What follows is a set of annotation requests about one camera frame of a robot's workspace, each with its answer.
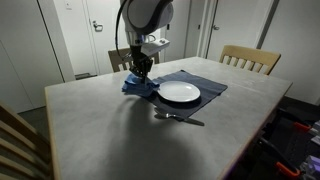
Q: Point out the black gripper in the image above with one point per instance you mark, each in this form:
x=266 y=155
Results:
x=141 y=63

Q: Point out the blue towel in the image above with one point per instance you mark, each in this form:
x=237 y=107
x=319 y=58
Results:
x=134 y=85

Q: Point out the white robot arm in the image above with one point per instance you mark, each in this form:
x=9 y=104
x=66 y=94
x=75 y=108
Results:
x=142 y=18

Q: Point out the white plate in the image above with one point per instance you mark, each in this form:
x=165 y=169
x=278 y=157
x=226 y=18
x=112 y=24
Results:
x=178 y=91

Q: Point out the dark wooden chair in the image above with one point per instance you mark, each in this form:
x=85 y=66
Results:
x=120 y=59

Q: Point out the dark blue placemat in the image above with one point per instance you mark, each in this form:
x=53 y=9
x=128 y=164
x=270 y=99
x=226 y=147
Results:
x=208 y=91

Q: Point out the light wooden chair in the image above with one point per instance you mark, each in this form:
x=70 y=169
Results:
x=249 y=58

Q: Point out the orange black clamp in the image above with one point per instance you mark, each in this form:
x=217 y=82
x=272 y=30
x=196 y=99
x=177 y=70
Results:
x=283 y=165

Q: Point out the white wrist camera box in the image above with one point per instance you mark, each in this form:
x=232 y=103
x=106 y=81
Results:
x=154 y=46

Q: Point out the silver door handle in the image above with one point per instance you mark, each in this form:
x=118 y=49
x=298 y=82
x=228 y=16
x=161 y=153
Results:
x=216 y=28
x=97 y=27

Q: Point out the white light switch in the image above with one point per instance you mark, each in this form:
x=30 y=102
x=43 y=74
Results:
x=68 y=5

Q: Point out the wooden chair near camera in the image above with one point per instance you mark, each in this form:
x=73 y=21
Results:
x=27 y=151

